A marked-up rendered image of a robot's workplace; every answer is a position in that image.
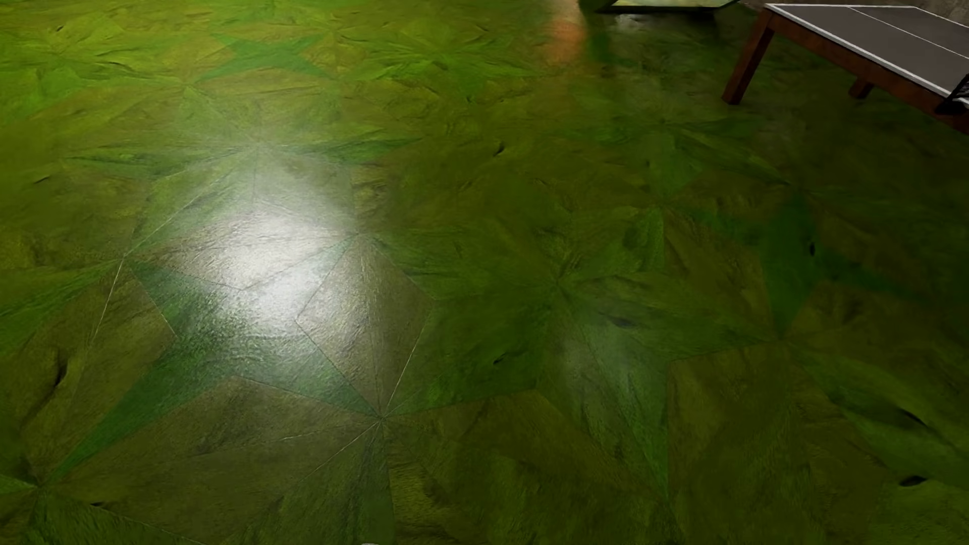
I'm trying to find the dark flat furniture base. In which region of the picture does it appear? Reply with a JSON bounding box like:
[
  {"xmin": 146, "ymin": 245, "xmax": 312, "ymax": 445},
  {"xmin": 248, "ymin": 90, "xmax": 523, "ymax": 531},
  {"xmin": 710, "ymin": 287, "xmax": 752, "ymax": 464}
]
[{"xmin": 578, "ymin": 0, "xmax": 739, "ymax": 14}]

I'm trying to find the grey table tennis table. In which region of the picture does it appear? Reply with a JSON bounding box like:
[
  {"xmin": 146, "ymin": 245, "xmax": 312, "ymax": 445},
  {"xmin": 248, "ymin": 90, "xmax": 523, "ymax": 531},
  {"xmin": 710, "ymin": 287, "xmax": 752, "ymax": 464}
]
[{"xmin": 721, "ymin": 3, "xmax": 969, "ymax": 135}]

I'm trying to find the black table tennis net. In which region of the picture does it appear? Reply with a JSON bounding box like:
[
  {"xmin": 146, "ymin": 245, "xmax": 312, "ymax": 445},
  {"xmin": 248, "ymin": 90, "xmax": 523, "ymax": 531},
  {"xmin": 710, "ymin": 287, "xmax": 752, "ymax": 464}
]
[{"xmin": 935, "ymin": 73, "xmax": 969, "ymax": 116}]

